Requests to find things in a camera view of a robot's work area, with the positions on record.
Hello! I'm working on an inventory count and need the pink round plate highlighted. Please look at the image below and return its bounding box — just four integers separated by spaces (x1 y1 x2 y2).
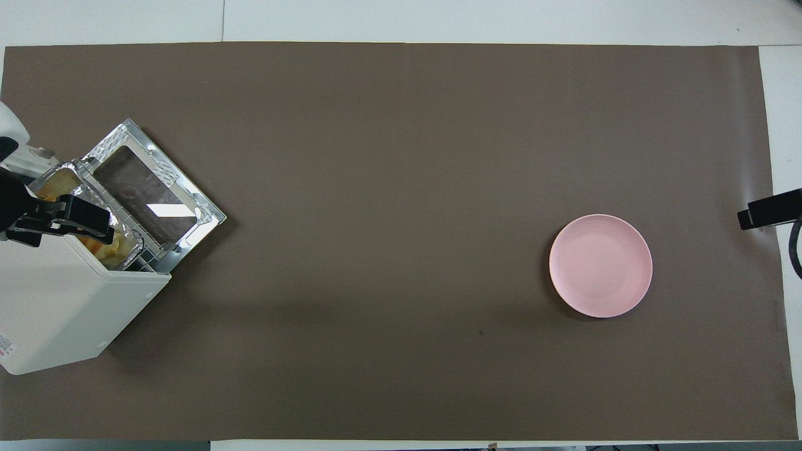
549 214 654 319

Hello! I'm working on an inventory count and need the white toaster oven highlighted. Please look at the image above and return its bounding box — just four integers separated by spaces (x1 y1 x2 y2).
0 146 173 376

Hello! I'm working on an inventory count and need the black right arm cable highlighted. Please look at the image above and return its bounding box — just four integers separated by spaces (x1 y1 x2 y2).
788 212 802 280

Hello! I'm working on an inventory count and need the metal oven rack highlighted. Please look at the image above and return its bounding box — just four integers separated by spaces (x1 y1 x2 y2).
113 210 189 274

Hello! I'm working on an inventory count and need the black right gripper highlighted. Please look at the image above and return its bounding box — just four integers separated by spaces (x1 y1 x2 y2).
737 187 802 232

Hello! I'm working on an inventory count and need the yellow sliced bread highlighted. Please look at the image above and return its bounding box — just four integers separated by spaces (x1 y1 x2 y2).
38 170 135 264

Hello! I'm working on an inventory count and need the glass oven door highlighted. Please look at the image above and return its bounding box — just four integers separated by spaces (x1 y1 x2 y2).
81 118 227 259

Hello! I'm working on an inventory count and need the aluminium foil tray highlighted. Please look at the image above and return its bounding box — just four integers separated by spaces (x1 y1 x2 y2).
28 158 147 272

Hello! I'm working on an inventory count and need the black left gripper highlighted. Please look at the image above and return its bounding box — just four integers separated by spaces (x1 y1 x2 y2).
0 168 117 248

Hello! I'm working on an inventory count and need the brown table mat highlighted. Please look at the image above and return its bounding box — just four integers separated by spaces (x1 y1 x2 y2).
0 41 800 442

